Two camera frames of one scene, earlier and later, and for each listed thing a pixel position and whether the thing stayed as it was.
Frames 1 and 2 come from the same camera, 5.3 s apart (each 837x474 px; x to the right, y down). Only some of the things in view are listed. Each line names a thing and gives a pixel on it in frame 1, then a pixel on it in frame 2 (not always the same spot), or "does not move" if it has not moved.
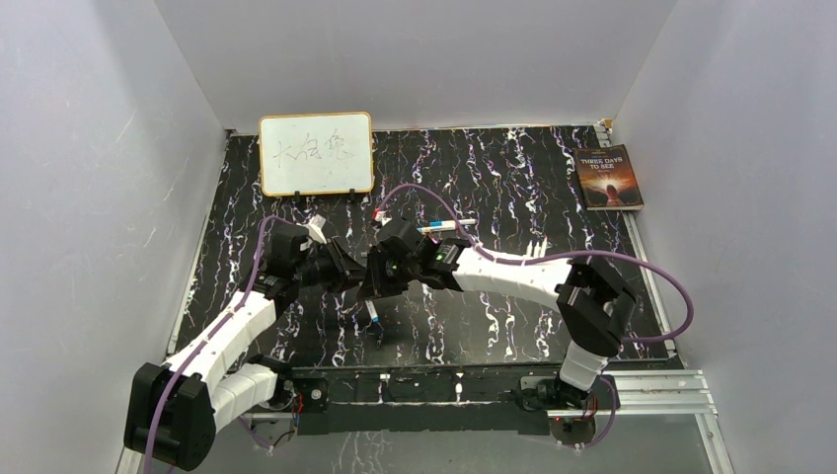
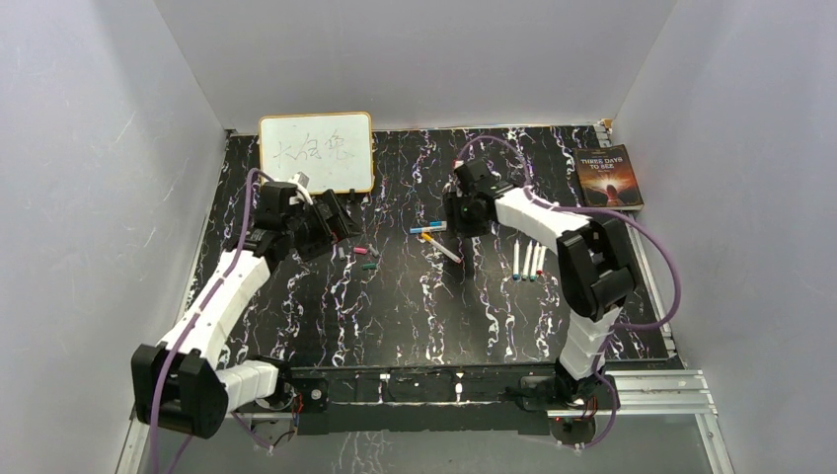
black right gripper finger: (371, 285) -> (454, 211)
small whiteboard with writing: (316, 153) does not move
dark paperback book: (607, 179) does not move
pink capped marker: (371, 310) -> (516, 261)
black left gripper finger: (351, 268) -> (340, 224)
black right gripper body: (395, 276) -> (471, 224)
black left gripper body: (322, 270) -> (309, 233)
